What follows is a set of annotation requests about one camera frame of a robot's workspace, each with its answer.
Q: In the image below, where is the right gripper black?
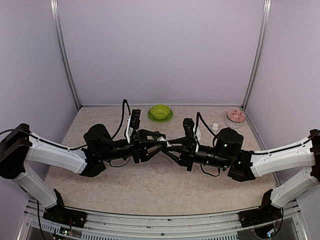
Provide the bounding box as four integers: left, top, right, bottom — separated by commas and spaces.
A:
163, 136, 231, 171

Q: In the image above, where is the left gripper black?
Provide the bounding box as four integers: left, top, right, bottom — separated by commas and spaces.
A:
99, 129, 168, 165

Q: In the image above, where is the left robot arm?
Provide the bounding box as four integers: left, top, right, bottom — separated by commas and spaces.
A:
0, 123, 167, 223

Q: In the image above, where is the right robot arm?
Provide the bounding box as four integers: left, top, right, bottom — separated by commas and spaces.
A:
162, 127, 320, 222

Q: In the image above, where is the green bowl with saucer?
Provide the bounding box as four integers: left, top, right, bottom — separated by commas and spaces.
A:
147, 104, 174, 123

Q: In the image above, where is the red patterned ceramic bowl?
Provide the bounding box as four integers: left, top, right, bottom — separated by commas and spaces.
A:
225, 109, 247, 129

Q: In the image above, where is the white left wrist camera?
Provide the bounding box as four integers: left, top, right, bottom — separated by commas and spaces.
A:
124, 109, 141, 144

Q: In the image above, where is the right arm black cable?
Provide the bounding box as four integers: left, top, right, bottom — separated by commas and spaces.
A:
195, 111, 218, 148

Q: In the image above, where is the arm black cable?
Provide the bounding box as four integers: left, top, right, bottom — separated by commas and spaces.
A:
67, 99, 132, 151
195, 111, 218, 148

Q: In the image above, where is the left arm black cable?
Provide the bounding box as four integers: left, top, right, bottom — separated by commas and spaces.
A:
67, 99, 132, 151

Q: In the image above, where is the left aluminium frame post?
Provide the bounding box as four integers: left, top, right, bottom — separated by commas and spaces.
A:
49, 0, 82, 111

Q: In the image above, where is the aluminium frame post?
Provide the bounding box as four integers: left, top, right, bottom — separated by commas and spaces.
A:
241, 0, 272, 112
49, 0, 82, 111

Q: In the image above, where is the right aluminium frame post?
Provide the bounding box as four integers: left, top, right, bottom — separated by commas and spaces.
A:
241, 0, 272, 112

